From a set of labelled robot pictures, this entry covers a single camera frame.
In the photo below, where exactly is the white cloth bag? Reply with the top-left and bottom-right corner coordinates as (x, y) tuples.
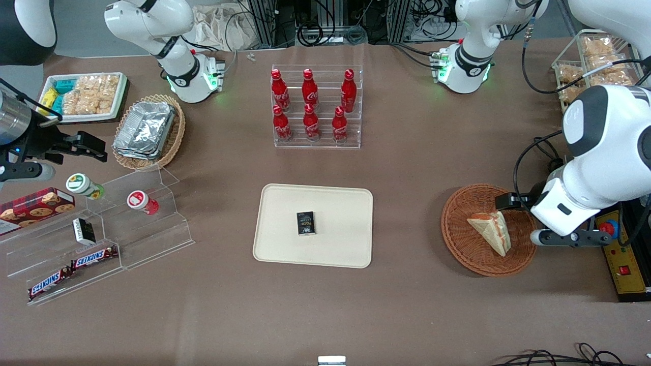
(190, 4), (261, 52)

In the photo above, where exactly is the clear acrylic step shelf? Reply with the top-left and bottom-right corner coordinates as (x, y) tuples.
(0, 165), (196, 307)

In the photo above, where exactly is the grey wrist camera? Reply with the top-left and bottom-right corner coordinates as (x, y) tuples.
(0, 162), (55, 185)
(530, 228), (612, 249)

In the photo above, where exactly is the green lid drink cup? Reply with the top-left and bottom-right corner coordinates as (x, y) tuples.
(66, 173), (105, 200)

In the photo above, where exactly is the triangle sandwich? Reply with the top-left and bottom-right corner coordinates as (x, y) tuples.
(467, 210), (511, 257)

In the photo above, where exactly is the clear acrylic bottle rack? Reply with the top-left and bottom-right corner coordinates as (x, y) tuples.
(271, 64), (363, 150)

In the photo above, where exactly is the aluminium frame post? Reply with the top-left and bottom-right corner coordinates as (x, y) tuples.
(248, 0), (278, 49)
(386, 0), (413, 44)

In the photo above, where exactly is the red drink cup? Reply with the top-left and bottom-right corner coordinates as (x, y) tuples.
(127, 190), (160, 216)

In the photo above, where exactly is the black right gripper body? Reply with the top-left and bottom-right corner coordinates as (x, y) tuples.
(10, 116), (82, 164)

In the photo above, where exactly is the red cookie box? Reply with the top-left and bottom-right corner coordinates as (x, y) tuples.
(0, 188), (76, 236)

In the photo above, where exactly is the round brown wicker basket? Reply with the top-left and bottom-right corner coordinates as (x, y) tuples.
(440, 184), (538, 278)

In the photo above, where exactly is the red cola bottle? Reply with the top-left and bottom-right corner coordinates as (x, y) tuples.
(271, 69), (291, 112)
(302, 69), (320, 109)
(272, 105), (293, 142)
(340, 69), (358, 113)
(303, 103), (321, 142)
(332, 106), (349, 143)

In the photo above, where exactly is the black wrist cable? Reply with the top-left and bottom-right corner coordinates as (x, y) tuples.
(513, 129), (566, 205)

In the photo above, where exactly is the aluminium foil container stack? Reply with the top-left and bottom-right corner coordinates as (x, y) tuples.
(112, 101), (176, 161)

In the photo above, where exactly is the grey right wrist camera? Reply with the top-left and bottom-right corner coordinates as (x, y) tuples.
(0, 162), (55, 185)

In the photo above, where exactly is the yellow snack pack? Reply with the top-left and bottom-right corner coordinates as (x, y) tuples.
(39, 88), (60, 111)

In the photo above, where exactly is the oval light wicker basket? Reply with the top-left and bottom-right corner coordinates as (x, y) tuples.
(111, 94), (187, 171)

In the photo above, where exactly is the snickers chocolate bar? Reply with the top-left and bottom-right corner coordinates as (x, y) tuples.
(27, 266), (74, 301)
(70, 245), (119, 270)

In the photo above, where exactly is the small black white box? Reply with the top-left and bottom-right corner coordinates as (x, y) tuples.
(72, 217), (97, 246)

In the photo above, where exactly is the beige plastic tray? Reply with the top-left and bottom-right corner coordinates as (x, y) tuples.
(253, 184), (374, 269)

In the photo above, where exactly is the long black arm cable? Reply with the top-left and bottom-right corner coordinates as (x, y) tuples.
(521, 15), (646, 96)

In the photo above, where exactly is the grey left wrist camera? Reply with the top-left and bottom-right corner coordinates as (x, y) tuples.
(530, 228), (612, 249)

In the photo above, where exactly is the fried snack bag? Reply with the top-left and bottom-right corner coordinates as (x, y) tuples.
(556, 65), (586, 85)
(559, 85), (586, 106)
(585, 53), (630, 73)
(581, 35), (619, 57)

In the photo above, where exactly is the yellow control box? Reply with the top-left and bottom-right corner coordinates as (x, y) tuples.
(594, 202), (651, 302)

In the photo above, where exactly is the black floor cable bundle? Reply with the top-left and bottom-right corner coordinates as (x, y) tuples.
(489, 343), (651, 366)

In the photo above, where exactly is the rice cracker bag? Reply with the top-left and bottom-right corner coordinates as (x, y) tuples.
(61, 75), (121, 115)

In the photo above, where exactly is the white rectangular snack tray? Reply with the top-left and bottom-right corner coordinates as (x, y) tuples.
(37, 72), (128, 125)

